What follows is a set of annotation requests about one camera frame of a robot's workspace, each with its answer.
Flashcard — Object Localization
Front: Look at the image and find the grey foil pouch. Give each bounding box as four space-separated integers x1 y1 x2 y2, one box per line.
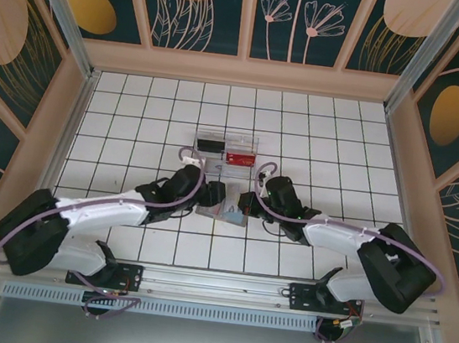
195 178 254 229

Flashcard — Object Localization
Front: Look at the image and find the silver VIP card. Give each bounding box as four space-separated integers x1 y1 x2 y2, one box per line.
206 158 227 175

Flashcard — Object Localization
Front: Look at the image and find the clear acrylic card organizer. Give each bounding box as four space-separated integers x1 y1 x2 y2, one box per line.
190 128 263 180

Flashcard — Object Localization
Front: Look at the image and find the red VIP card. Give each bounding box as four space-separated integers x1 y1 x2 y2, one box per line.
225 149 257 169

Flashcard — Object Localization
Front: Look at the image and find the black VIP card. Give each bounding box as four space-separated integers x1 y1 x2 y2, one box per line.
196 136 227 154

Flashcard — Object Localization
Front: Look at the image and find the green controller board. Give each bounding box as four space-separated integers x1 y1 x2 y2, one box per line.
335 316 363 336

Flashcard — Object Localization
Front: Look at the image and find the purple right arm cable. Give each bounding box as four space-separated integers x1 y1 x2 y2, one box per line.
243 158 453 299

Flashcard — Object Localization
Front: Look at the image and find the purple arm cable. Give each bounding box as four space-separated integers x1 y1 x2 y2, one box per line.
0 123 211 290
243 158 453 299

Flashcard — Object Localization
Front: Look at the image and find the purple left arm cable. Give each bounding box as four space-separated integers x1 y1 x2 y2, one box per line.
0 123 211 290

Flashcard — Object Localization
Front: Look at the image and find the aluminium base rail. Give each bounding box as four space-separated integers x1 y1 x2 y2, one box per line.
0 238 445 335

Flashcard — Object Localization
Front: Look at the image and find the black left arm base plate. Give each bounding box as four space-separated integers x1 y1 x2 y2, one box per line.
65 255 145 294

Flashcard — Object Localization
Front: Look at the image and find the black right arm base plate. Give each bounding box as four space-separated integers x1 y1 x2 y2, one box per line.
286 281 367 320

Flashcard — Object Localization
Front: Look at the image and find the grey slotted cable duct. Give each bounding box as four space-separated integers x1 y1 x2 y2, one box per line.
0 278 319 336

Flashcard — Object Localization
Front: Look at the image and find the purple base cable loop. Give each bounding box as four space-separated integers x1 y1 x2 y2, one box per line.
66 267 144 325
314 316 346 343

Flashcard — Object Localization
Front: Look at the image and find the aluminium table edge rail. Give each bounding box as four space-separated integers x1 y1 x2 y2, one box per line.
24 65 100 253
362 109 447 295

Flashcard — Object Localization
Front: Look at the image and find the aluminium corner post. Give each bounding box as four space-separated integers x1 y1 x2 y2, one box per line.
383 0 459 122
8 0 109 79

